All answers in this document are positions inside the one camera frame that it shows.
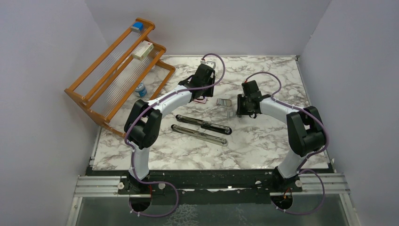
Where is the red white staple box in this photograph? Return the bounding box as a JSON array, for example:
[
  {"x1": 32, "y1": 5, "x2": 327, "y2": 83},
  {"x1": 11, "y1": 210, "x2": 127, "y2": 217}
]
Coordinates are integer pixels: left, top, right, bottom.
[{"x1": 193, "y1": 97, "x2": 207, "y2": 104}]

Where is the silver staple strip tray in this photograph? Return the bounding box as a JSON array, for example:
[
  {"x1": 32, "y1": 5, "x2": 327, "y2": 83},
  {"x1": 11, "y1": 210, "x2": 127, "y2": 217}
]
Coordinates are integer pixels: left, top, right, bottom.
[{"x1": 216, "y1": 98, "x2": 232, "y2": 107}]

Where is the black stapler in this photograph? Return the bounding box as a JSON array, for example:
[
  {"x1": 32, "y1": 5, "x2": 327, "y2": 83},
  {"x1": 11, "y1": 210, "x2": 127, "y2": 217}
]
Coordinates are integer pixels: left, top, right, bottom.
[{"x1": 175, "y1": 114, "x2": 232, "y2": 135}]

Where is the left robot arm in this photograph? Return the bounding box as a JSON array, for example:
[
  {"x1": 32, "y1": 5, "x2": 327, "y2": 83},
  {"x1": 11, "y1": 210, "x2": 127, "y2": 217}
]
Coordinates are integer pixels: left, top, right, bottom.
[{"x1": 124, "y1": 61, "x2": 216, "y2": 194}]

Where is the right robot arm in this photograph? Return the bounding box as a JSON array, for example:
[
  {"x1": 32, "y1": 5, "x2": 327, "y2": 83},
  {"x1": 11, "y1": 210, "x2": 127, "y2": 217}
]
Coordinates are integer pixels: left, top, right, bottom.
[{"x1": 237, "y1": 81, "x2": 327, "y2": 192}]

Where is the blue white jar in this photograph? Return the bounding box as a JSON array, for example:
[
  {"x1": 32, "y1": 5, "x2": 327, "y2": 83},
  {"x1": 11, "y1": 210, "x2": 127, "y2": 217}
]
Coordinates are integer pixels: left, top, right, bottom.
[{"x1": 134, "y1": 82, "x2": 147, "y2": 97}]

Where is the white red box on shelf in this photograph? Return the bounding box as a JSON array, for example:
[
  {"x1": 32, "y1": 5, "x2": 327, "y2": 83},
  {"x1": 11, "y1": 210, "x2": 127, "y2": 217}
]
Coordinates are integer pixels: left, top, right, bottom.
[{"x1": 131, "y1": 40, "x2": 154, "y2": 60}]

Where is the orange wooden shelf rack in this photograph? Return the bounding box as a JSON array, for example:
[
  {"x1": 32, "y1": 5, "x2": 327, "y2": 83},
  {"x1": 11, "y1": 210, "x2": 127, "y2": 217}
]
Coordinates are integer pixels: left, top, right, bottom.
[{"x1": 64, "y1": 17, "x2": 176, "y2": 137}]

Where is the blue grey eraser block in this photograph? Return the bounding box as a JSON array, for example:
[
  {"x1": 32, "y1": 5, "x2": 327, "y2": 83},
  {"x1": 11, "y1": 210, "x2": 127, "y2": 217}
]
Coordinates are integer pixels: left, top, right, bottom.
[{"x1": 130, "y1": 21, "x2": 144, "y2": 33}]

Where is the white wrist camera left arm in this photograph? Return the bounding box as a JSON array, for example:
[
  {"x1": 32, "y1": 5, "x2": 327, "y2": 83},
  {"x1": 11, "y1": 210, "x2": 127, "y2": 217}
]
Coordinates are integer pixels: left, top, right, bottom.
[{"x1": 201, "y1": 60, "x2": 216, "y2": 70}]

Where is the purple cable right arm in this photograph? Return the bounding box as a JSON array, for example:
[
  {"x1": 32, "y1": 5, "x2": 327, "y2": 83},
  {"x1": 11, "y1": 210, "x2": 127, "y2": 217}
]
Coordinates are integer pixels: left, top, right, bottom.
[{"x1": 244, "y1": 72, "x2": 330, "y2": 216}]

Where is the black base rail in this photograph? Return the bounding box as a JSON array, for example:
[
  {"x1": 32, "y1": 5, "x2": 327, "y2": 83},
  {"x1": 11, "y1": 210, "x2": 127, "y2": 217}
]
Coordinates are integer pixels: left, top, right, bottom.
[{"x1": 74, "y1": 169, "x2": 351, "y2": 205}]

